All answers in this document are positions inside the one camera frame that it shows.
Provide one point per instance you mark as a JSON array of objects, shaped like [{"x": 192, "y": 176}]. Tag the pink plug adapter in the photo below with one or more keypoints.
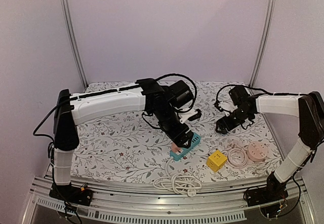
[{"x": 175, "y": 149}]

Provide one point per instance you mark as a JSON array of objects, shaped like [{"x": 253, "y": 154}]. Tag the left aluminium frame post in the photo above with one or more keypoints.
[{"x": 73, "y": 42}]

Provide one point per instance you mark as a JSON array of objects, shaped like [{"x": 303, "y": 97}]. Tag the teal power strip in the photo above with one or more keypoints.
[{"x": 184, "y": 151}]

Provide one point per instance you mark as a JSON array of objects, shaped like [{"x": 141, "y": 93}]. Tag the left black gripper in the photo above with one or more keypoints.
[{"x": 174, "y": 136}]

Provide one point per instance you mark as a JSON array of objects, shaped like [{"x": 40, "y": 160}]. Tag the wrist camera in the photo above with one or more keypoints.
[
  {"x": 223, "y": 106},
  {"x": 191, "y": 115}
]

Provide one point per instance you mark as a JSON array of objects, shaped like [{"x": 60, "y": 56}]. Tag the aluminium front rail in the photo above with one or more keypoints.
[{"x": 218, "y": 202}]

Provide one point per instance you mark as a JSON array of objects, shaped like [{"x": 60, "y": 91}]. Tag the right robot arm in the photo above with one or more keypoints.
[{"x": 296, "y": 117}]

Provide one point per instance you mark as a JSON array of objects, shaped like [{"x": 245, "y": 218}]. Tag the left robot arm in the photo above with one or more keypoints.
[{"x": 172, "y": 106}]

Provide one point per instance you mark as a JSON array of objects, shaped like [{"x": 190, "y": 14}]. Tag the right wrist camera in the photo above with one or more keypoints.
[{"x": 223, "y": 106}]

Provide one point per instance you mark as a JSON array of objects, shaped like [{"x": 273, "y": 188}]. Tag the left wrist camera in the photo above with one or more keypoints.
[{"x": 191, "y": 115}]

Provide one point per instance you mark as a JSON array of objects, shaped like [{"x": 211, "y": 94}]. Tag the aluminium frame post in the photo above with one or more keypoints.
[
  {"x": 73, "y": 42},
  {"x": 263, "y": 42}
]

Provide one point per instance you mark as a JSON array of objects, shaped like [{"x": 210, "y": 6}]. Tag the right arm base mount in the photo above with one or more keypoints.
[{"x": 262, "y": 195}]

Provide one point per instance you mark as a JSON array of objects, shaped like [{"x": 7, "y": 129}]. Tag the floral table mat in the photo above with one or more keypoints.
[{"x": 126, "y": 147}]

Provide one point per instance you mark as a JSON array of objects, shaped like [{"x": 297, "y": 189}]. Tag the yellow cube socket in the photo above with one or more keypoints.
[{"x": 216, "y": 161}]

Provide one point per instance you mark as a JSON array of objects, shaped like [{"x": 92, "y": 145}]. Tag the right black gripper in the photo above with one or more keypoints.
[{"x": 226, "y": 120}]

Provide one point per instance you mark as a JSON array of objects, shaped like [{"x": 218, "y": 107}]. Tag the right aluminium frame post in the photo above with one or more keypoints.
[{"x": 263, "y": 42}]

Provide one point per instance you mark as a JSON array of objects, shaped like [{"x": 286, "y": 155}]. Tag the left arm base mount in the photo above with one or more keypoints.
[{"x": 80, "y": 195}]

